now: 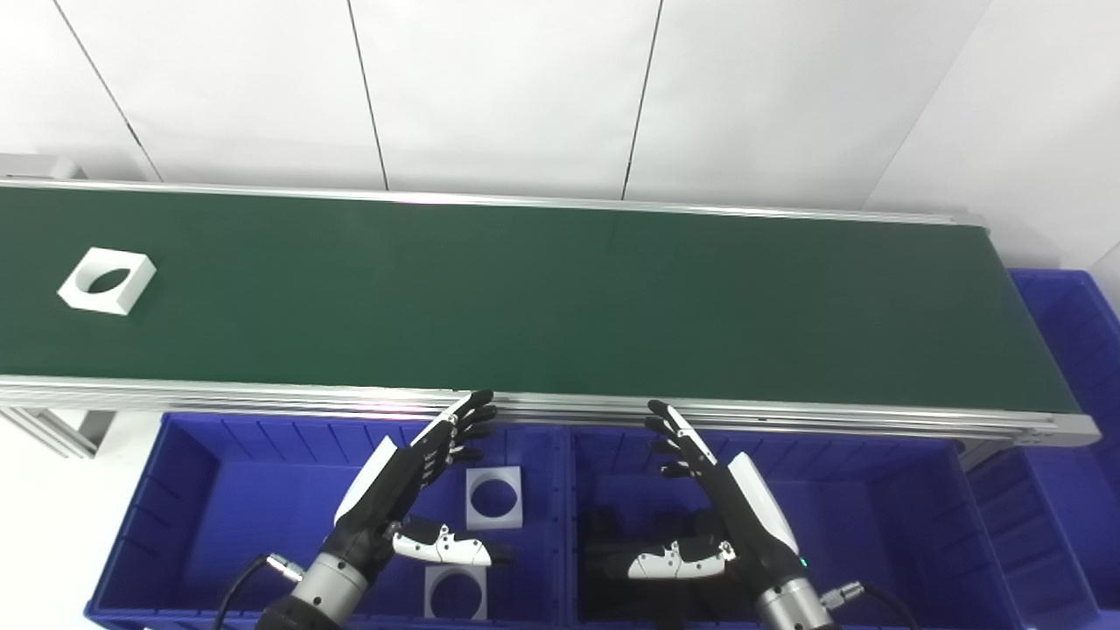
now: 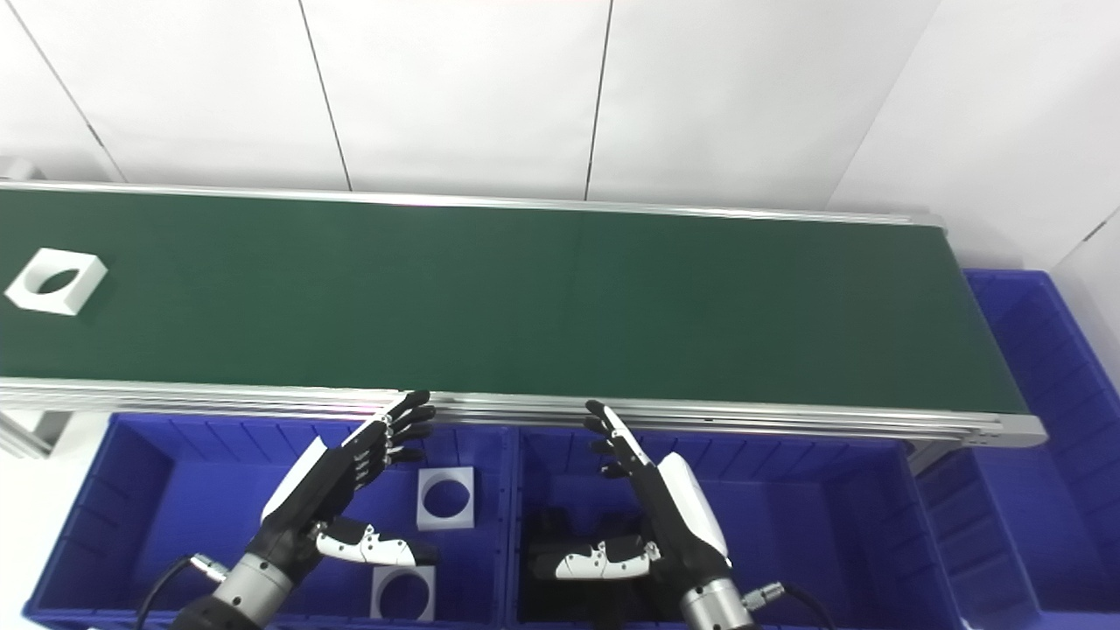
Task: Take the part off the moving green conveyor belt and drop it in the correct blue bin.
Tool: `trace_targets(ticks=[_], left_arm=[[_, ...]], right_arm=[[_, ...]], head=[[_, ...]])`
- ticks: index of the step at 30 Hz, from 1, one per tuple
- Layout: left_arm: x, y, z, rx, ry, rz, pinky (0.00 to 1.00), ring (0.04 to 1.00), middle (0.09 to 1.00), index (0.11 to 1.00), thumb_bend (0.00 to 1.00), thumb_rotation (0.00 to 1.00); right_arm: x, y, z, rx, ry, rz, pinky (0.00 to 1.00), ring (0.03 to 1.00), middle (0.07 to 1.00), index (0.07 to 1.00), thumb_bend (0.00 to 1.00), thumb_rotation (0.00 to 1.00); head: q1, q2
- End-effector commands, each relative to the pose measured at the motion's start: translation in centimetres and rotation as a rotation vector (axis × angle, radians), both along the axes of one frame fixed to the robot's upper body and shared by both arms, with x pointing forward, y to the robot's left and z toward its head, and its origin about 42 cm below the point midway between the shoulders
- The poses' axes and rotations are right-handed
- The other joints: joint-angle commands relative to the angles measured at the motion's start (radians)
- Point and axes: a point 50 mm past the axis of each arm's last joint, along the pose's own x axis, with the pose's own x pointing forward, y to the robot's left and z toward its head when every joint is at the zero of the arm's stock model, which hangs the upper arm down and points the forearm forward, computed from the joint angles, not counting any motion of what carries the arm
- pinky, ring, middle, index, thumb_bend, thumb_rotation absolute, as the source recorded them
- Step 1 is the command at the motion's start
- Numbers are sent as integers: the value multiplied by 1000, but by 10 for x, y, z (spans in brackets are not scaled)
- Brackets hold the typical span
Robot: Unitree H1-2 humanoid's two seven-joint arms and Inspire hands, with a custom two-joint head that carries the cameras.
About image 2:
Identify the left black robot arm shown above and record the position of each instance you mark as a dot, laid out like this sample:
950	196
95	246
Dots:
241	595

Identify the green conveyor belt aluminium frame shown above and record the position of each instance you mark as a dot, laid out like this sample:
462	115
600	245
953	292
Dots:
525	297

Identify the white square part with hole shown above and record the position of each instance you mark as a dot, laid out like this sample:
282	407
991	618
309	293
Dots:
74	293
427	516
381	608

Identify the aluminium conveyor leg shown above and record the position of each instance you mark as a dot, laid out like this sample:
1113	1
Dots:
31	433

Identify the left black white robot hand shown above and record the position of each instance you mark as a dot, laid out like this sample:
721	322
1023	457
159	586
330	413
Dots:
328	486

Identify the blue plastic bin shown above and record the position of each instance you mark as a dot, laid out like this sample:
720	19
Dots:
814	525
1041	420
192	490

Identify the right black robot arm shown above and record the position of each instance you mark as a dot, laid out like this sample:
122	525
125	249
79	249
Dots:
716	611

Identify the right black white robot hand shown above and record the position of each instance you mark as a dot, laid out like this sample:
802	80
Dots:
674	516

